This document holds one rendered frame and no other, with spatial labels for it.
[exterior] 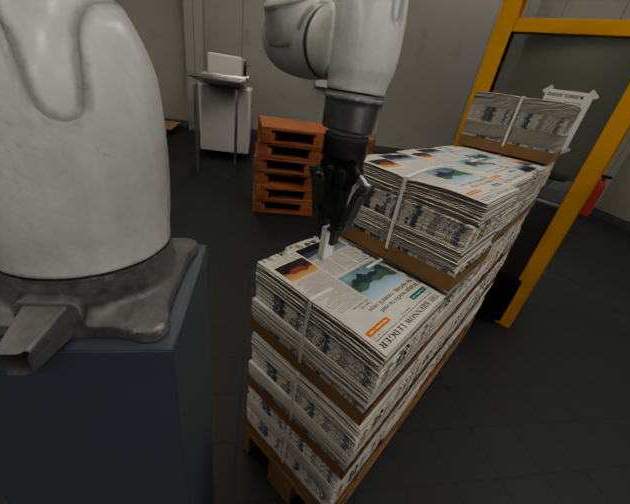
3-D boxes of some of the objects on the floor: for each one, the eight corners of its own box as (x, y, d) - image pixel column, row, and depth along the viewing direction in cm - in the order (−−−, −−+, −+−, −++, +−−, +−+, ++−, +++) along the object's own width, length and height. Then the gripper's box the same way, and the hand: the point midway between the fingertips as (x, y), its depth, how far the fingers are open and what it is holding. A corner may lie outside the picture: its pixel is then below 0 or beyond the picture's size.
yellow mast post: (494, 321, 208) (702, -46, 118) (498, 315, 214) (697, -37, 124) (508, 328, 203) (737, -48, 113) (512, 322, 209) (730, -39, 119)
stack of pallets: (341, 194, 394) (354, 127, 355) (358, 219, 329) (377, 140, 290) (251, 186, 370) (255, 113, 331) (251, 212, 305) (255, 125, 266)
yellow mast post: (406, 275, 243) (515, -34, 153) (412, 271, 249) (519, -28, 159) (417, 281, 238) (536, -35, 148) (422, 277, 244) (539, -29, 154)
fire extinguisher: (596, 222, 457) (623, 179, 425) (580, 220, 451) (607, 177, 420) (579, 214, 481) (604, 173, 450) (564, 213, 476) (588, 171, 444)
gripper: (394, 140, 49) (361, 266, 61) (331, 124, 56) (313, 239, 68) (368, 142, 44) (338, 279, 56) (303, 123, 51) (288, 248, 63)
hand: (327, 242), depth 60 cm, fingers closed
